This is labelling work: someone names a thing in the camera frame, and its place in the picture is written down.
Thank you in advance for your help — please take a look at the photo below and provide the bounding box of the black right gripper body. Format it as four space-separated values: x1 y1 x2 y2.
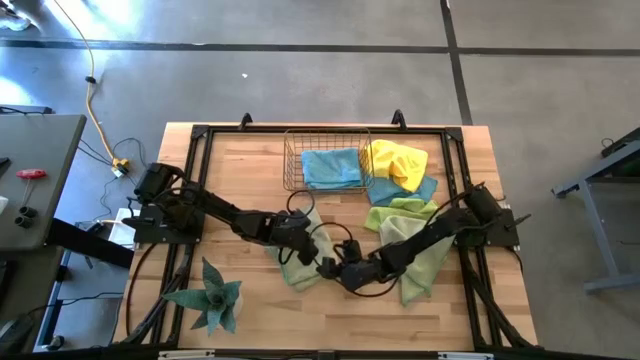
343 253 400 295

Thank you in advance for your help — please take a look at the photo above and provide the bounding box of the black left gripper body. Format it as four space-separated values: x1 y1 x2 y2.
271 208 316 252

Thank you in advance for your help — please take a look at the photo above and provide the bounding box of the lime green fluffy towel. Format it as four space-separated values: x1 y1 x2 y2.
363 197 447 234

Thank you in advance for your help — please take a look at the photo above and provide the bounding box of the light blue microfiber towel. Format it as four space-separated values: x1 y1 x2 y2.
300 147 364 192

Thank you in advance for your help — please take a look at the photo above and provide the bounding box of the teal blue microfiber towel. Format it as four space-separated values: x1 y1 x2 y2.
366 174 440 209

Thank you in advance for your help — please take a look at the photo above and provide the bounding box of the yellow microfiber towel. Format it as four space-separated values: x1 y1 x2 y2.
366 138 430 194

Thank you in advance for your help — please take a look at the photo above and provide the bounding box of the green succulent in white pot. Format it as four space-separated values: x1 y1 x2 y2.
159 256 245 337

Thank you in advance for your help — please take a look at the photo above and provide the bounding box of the white box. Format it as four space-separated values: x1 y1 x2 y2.
107 207 142 250

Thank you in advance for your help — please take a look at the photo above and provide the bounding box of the black table beam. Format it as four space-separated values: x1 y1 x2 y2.
47 217 136 270

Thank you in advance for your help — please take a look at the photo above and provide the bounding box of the blue-grey metal table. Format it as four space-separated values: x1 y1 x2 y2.
551 125 640 295

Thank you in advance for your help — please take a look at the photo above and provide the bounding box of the grey side table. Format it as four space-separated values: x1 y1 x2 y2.
0 113 88 251

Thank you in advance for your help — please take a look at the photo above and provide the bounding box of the person's foot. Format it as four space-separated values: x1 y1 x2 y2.
0 5 32 33

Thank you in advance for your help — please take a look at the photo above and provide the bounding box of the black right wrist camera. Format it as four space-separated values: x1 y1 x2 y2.
339 239 364 265

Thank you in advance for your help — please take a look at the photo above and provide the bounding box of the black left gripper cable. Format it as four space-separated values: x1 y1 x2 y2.
285 188 317 222

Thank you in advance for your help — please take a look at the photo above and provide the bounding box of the wire basket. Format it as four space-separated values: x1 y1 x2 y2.
281 126 376 196

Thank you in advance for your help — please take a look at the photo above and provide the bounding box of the black aluminium table frame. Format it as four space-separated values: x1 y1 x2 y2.
113 110 540 351

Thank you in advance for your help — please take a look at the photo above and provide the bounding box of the white frame bracket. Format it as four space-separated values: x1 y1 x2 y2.
438 351 495 360
158 349 216 359

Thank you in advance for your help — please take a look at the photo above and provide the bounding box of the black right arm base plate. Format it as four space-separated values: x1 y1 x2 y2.
447 207 532 250

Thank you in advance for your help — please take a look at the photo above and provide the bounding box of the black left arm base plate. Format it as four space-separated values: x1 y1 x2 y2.
122 205 207 246

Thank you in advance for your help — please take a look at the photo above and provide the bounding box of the black table cable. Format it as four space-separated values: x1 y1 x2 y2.
123 242 160 337

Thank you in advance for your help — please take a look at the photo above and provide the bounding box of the yellow cable plug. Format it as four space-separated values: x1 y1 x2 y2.
110 156 132 179

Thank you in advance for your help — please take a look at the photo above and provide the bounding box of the black floor cable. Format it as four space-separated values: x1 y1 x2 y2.
74 135 147 222

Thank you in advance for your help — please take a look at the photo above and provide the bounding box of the yellow power cable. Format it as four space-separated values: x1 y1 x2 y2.
51 0 126 167

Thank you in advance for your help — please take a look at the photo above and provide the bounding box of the red-handled T-handle tool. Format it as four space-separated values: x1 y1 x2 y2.
15 168 48 207

